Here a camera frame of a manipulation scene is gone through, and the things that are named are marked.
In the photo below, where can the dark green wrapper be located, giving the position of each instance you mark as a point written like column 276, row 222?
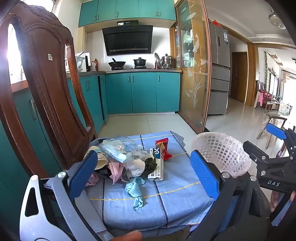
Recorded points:
column 150, row 165

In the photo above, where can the teal lower cabinets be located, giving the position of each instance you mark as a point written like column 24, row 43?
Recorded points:
column 143, row 92
column 92, row 104

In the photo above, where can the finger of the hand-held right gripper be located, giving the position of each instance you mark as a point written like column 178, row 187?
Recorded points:
column 275, row 130
column 255, row 150

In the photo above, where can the teal upper cabinets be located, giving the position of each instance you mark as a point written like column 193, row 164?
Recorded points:
column 127, row 11

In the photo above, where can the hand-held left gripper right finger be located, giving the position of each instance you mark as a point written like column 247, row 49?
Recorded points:
column 204, row 176

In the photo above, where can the white kitchen appliance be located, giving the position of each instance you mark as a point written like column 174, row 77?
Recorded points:
column 81, row 62

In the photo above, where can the wooden room door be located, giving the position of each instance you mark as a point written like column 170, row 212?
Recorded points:
column 239, row 76

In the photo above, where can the grey kitchen countertop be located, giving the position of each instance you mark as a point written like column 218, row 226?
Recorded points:
column 143, row 71

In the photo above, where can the black range hood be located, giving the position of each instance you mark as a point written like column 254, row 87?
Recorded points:
column 127, row 39

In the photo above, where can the steel stock pot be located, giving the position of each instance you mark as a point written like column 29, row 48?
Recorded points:
column 168, row 61

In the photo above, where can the white blue medicine box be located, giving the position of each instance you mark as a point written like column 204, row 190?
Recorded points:
column 157, row 168

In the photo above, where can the small wooden table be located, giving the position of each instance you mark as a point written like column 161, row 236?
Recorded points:
column 275, row 117

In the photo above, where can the steel pot lid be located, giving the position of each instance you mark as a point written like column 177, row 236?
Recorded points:
column 157, row 60

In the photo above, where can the carved wooden chair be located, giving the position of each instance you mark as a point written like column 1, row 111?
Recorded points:
column 46, row 92

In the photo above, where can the black wok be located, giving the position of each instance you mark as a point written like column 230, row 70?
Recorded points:
column 116, row 63

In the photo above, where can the brown bottle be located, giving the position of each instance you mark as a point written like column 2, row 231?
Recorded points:
column 96, row 65

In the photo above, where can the black cooking pot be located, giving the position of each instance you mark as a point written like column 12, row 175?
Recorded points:
column 139, row 62

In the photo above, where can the wooden chairs with pink cloth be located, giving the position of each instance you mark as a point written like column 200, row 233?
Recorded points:
column 263, row 96

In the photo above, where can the white plastic basket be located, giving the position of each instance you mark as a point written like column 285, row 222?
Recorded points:
column 215, row 148

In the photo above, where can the person's right hand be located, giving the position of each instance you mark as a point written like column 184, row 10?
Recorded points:
column 274, row 201

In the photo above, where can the clear plastic bag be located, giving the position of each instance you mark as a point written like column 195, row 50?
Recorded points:
column 115, row 148

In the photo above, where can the silver refrigerator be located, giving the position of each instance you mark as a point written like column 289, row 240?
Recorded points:
column 218, row 69

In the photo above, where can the glass sliding door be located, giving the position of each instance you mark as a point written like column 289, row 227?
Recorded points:
column 194, row 69

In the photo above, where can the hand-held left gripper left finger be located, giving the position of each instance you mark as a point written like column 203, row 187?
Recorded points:
column 83, row 173

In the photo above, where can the clear plastic basket liner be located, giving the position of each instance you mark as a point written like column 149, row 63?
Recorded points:
column 240, row 157

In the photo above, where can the green wall garland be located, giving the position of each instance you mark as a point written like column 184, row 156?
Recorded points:
column 266, row 69

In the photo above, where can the blue checked cloth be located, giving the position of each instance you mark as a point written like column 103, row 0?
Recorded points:
column 161, row 197

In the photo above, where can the pink printed wrapper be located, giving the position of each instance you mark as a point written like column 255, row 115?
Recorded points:
column 115, row 170

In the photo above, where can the teal cabinets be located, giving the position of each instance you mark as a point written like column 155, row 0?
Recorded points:
column 92, row 104
column 127, row 11
column 143, row 92

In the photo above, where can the gas stove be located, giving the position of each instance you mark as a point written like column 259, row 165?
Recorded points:
column 127, row 68

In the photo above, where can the red snack wrapper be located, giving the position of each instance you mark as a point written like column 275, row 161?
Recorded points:
column 165, row 150

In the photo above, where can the light blue rag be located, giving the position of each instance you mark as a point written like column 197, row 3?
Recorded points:
column 134, row 188

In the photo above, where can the red item on refrigerator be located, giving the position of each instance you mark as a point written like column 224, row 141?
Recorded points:
column 215, row 23

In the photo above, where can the person's left hand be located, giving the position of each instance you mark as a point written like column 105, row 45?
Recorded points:
column 129, row 236

